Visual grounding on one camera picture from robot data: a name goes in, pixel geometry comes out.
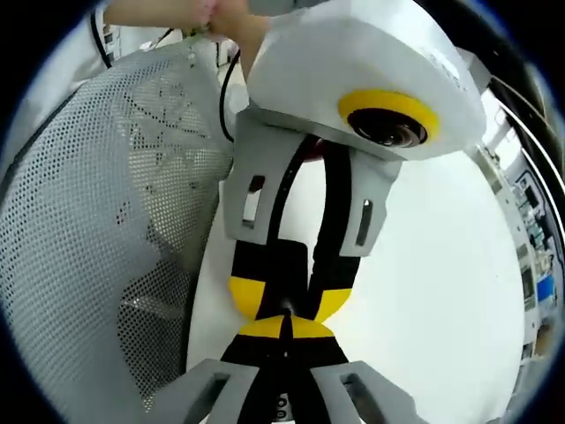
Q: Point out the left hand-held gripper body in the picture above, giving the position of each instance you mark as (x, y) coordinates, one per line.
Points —
(353, 57)

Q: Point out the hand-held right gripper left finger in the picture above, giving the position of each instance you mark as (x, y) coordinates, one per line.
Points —
(212, 393)

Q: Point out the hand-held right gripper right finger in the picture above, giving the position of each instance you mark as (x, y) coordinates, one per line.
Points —
(344, 393)

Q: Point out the black remote control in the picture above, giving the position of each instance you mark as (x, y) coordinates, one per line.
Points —
(291, 274)

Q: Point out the person's left hand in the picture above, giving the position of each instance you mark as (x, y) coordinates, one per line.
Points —
(240, 26)

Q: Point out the white mesh laundry basket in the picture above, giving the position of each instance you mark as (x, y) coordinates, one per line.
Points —
(88, 221)

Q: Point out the white office counter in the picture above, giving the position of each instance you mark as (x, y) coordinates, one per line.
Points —
(529, 229)

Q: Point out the blue box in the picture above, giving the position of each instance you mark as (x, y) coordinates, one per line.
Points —
(545, 289)

